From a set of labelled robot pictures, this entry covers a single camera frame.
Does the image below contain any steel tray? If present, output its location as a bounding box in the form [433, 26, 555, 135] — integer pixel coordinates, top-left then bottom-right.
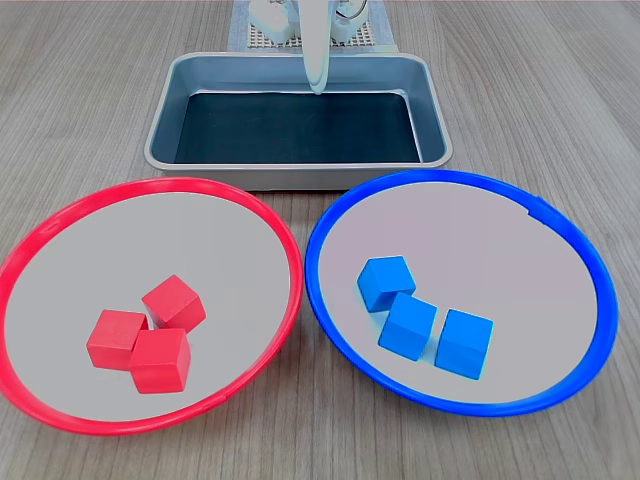
[143, 52, 454, 192]

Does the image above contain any thin dark cable loop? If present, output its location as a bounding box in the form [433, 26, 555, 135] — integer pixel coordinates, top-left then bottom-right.
[335, 0, 371, 23]

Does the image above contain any blue cube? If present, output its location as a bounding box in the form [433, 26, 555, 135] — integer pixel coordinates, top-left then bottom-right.
[434, 308, 495, 382]
[356, 255, 418, 314]
[377, 291, 439, 363]

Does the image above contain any pale perforated base plate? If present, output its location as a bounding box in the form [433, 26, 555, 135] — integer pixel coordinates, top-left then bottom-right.
[248, 19, 376, 50]

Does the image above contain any blue rimmed white plate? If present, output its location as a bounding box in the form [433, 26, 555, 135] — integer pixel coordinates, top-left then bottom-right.
[304, 169, 619, 418]

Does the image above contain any wide pale tape sheet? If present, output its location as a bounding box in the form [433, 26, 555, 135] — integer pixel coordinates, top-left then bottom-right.
[227, 0, 400, 54]

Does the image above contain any black tray mat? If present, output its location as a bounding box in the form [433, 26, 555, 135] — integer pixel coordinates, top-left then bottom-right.
[173, 90, 423, 165]

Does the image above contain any red rimmed white plate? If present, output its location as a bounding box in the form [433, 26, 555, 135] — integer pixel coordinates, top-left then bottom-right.
[0, 176, 305, 437]

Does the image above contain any red cube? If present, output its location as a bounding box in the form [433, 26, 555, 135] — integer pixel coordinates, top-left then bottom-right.
[86, 309, 150, 372]
[129, 328, 192, 396]
[141, 274, 207, 333]

